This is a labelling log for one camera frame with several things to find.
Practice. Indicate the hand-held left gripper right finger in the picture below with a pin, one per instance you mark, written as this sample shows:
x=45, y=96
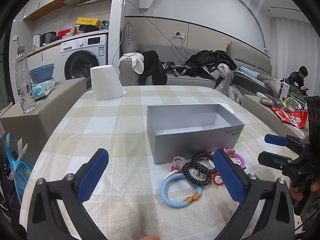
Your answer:
x=231, y=177

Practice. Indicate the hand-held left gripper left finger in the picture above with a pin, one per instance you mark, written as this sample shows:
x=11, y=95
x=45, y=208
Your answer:
x=91, y=177

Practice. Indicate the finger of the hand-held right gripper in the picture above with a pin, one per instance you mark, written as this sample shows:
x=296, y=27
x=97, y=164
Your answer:
x=273, y=160
x=276, y=140

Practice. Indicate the grey cardboard box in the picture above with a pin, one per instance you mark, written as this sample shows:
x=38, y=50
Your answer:
x=190, y=142

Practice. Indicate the white figure charm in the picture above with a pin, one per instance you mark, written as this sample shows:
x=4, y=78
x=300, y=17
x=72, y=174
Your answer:
x=173, y=173

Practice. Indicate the person's right hand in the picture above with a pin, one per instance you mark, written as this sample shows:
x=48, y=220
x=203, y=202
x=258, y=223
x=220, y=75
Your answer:
x=295, y=193

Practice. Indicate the person's left hand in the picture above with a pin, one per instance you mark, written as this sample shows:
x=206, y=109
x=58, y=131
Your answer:
x=150, y=238

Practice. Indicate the red scalloped round charm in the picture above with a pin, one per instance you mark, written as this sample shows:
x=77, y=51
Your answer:
x=218, y=180

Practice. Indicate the red packet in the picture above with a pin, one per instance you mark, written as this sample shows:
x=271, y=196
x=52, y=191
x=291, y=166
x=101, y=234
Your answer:
x=290, y=117

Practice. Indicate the beige bench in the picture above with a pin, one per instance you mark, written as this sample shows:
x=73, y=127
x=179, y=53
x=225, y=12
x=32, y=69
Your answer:
x=260, y=110
x=50, y=110

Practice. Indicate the checked tablecloth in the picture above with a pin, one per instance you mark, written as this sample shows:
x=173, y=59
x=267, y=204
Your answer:
x=112, y=135

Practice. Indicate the white card stand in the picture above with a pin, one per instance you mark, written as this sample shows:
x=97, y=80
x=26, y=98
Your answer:
x=283, y=91

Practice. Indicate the blue plastic bag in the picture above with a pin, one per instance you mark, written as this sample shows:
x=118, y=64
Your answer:
x=21, y=175

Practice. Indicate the light blue pillow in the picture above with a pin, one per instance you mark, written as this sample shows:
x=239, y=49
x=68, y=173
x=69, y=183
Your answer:
x=250, y=72

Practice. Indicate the grey and white jacket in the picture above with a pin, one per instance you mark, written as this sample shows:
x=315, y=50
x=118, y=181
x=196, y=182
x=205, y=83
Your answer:
x=221, y=73

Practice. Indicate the white curtain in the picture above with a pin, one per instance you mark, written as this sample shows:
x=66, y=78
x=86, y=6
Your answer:
x=290, y=50

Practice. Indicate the white paper roll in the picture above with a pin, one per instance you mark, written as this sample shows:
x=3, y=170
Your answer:
x=106, y=82

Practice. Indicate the wet wipes pack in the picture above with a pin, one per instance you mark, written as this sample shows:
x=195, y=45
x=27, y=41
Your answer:
x=42, y=88

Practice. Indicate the black jacket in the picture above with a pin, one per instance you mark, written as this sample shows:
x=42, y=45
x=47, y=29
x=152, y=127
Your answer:
x=212, y=58

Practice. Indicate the grey sofa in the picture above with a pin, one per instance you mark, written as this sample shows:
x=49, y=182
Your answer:
x=190, y=82

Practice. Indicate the blue plastic basin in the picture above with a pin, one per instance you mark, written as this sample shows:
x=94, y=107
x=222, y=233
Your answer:
x=42, y=73

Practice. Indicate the clear water bottle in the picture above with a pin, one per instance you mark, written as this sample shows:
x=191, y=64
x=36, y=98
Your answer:
x=23, y=80

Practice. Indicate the white garment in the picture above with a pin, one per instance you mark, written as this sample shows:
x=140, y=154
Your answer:
x=136, y=62

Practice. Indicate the black clothes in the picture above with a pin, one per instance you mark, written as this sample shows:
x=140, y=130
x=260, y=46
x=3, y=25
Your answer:
x=152, y=65

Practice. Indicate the white washing machine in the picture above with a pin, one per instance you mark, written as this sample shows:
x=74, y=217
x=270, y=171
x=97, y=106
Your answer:
x=85, y=45

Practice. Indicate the grey pillow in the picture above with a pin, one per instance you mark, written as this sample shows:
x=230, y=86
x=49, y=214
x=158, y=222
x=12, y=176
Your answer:
x=129, y=38

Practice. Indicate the white kettle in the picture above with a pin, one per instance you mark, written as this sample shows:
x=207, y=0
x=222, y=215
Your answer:
x=36, y=42

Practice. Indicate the black kitchen appliance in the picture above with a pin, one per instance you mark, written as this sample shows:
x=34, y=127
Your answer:
x=48, y=38

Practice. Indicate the red basket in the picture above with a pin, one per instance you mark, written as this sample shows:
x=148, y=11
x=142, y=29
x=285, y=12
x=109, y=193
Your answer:
x=65, y=33

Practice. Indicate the yellow box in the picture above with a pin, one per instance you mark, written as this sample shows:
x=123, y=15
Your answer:
x=87, y=22

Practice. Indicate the wall socket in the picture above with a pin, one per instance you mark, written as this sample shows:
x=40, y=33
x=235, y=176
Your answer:
x=179, y=35

